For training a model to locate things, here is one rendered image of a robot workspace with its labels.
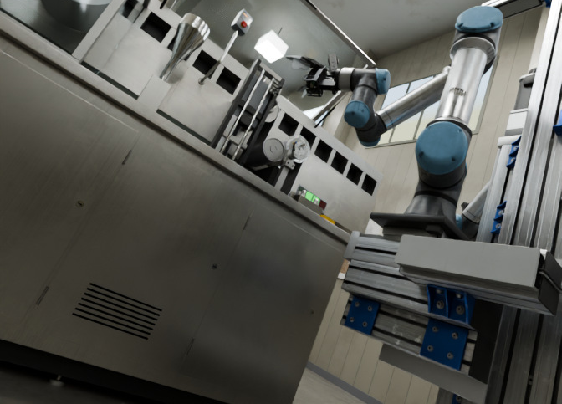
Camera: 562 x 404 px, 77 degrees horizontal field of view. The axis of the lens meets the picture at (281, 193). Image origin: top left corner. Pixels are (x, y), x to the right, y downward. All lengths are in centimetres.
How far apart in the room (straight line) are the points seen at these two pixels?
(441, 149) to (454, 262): 30
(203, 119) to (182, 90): 18
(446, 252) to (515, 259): 12
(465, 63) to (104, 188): 114
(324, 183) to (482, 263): 170
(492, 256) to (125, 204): 104
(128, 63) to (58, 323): 125
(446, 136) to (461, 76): 21
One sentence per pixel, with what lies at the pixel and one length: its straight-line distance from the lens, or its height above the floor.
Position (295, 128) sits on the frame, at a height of 154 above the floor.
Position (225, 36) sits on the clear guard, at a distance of 221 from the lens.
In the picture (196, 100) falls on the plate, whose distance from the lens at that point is 204.
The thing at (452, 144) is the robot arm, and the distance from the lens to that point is 95.
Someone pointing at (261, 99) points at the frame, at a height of 130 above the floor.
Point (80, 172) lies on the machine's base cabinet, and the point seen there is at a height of 61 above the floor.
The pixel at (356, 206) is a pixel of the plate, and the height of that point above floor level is 132.
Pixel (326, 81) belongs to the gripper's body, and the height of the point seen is 119.
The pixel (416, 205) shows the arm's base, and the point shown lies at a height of 87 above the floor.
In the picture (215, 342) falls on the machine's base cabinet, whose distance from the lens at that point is 142.
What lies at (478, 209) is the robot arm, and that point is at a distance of 172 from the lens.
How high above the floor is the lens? 47
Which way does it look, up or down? 17 degrees up
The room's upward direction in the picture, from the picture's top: 24 degrees clockwise
